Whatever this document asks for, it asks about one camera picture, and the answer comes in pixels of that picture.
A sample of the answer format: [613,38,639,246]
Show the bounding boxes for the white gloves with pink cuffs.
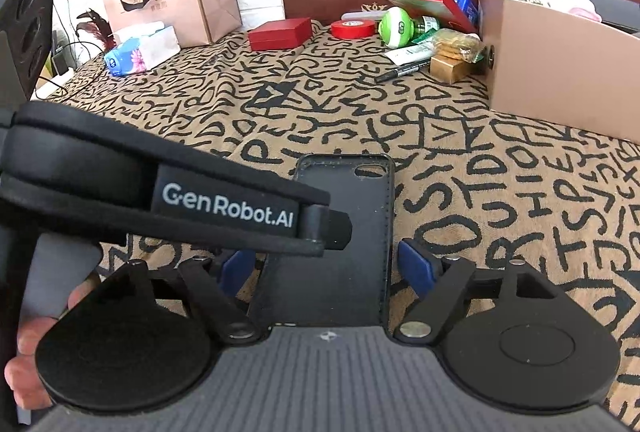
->
[540,0,603,22]

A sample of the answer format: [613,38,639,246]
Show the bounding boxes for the tan letter-print cloth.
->
[45,19,640,428]

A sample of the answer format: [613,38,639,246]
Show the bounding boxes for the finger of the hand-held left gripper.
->
[305,204,354,251]

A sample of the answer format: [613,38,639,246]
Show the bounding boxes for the small red box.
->
[248,18,313,51]

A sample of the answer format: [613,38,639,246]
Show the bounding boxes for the black marker pen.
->
[375,60,432,85]

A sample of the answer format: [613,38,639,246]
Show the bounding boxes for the blue floral tissue pack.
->
[104,26,181,77]

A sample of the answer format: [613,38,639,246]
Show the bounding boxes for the person's left hand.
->
[5,273,101,410]

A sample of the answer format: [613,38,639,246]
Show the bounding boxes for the red tape roll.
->
[331,18,376,40]

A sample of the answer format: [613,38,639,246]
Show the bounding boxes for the black phone case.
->
[248,153,397,329]

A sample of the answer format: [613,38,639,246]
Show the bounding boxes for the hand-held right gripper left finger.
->
[100,249,266,347]

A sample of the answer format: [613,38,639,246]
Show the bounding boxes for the blue box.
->
[447,0,481,30]

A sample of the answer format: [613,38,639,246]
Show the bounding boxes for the long black box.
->
[582,0,640,35]

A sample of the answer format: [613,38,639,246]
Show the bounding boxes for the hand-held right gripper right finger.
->
[392,239,568,345]

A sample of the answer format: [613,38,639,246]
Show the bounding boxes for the white tube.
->
[384,42,433,66]

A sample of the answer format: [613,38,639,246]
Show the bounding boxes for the dark red feather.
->
[75,9,118,52]

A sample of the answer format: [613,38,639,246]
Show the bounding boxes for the clear cookie packet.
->
[431,29,486,62]

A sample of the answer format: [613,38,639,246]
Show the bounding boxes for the pink-brown storage box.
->
[477,0,640,143]

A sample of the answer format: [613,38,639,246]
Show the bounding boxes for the green and white ball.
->
[377,6,418,48]

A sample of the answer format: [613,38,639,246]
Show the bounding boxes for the small gold box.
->
[430,56,473,85]

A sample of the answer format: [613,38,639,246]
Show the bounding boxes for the green glass bottle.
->
[412,16,446,37]

